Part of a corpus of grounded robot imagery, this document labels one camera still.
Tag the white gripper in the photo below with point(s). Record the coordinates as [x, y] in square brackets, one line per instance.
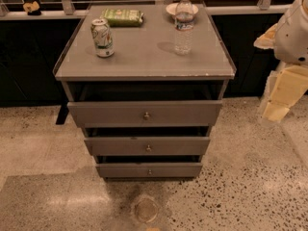
[293, 38]

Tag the grey top drawer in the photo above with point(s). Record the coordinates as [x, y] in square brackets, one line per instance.
[145, 113]

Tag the grey drawer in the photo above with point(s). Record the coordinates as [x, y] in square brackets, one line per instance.
[143, 146]
[149, 170]
[145, 113]

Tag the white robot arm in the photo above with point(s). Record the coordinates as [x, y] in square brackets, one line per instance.
[288, 39]

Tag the grey drawer cabinet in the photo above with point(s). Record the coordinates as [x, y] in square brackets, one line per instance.
[145, 67]

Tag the grey middle drawer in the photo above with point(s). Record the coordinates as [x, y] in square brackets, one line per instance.
[143, 146]

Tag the grey bottom drawer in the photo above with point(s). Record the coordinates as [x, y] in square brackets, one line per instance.
[149, 170]

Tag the clear plastic water bottle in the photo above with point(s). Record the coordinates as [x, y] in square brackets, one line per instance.
[184, 22]

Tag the white bowl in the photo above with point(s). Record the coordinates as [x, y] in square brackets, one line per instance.
[171, 9]

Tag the green snack packet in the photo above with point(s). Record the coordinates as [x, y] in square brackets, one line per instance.
[123, 17]

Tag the white green soda can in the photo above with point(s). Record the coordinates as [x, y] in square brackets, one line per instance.
[102, 37]

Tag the round floor drain cover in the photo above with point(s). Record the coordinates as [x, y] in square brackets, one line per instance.
[145, 209]

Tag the small yellow black object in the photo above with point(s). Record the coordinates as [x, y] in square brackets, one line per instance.
[32, 8]

